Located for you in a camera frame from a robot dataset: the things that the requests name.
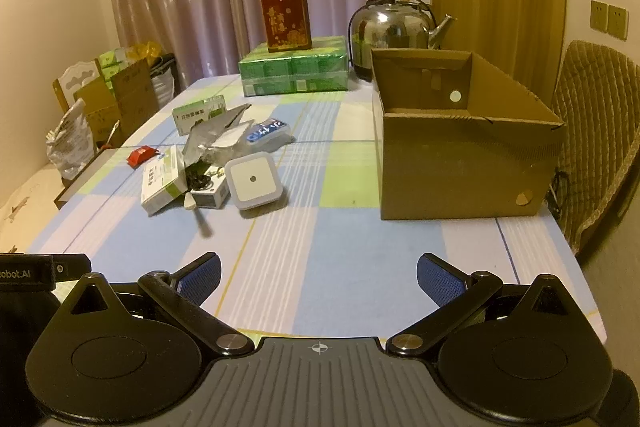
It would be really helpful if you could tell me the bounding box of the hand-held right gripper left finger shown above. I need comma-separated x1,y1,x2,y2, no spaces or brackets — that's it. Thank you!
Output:
50,252,255,356

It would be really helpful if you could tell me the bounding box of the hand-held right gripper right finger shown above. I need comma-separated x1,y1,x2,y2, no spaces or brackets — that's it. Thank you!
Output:
385,252,591,356

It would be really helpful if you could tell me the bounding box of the small white box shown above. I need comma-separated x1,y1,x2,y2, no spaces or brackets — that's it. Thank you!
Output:
186,167,231,209

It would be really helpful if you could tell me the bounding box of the white ointment box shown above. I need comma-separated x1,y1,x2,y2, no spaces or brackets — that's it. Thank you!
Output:
141,145,187,214

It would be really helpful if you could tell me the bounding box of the white square night light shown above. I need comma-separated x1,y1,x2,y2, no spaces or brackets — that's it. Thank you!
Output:
223,153,287,211

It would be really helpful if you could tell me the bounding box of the brown cardboard box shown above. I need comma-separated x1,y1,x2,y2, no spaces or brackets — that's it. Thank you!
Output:
371,48,566,222

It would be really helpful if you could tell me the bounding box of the small red packet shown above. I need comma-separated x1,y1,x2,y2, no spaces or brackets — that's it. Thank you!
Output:
127,147,160,168

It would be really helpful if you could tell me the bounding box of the silver foil pouch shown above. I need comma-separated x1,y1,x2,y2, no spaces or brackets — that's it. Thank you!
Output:
181,103,253,168

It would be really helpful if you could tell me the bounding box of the clear plastic case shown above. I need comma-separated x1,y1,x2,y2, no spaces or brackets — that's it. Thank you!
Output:
212,119,257,156

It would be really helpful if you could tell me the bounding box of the blue striped small box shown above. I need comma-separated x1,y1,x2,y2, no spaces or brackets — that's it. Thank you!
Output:
245,117,291,147

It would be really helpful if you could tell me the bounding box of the green white medicine box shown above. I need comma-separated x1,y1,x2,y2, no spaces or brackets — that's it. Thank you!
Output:
172,96,227,136

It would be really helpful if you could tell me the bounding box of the white plastic stick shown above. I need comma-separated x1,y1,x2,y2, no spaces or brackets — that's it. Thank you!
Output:
181,189,213,238

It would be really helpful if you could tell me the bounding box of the checked tablecloth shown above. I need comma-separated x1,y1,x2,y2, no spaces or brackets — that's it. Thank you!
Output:
25,74,608,344

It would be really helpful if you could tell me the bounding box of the white plastic bag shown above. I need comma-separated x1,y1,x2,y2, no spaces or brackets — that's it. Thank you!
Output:
46,99,96,180

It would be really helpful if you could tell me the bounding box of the brown storage carton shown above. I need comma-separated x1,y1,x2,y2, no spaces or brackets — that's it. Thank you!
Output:
75,59,159,148

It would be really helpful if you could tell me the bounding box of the black bin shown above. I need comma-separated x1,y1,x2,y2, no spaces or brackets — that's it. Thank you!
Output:
149,53,177,108

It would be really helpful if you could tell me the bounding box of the stack of green boxes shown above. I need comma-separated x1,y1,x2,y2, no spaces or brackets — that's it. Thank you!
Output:
97,48,134,80

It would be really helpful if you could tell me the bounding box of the green flat gift box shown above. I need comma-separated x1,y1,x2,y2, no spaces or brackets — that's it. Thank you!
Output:
238,36,349,98

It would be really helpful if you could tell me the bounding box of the yellow plastic bag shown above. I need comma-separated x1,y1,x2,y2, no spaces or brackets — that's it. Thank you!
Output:
127,42,164,60

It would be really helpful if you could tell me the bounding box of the stainless steel kettle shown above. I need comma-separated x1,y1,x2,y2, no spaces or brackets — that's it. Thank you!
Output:
348,0,457,82

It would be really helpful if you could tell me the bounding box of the red gold printed box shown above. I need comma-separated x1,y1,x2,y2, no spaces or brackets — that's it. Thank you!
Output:
259,0,313,54

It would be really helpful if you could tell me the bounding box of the beige wall socket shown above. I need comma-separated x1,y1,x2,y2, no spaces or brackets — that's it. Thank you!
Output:
606,5,629,40
590,0,609,32

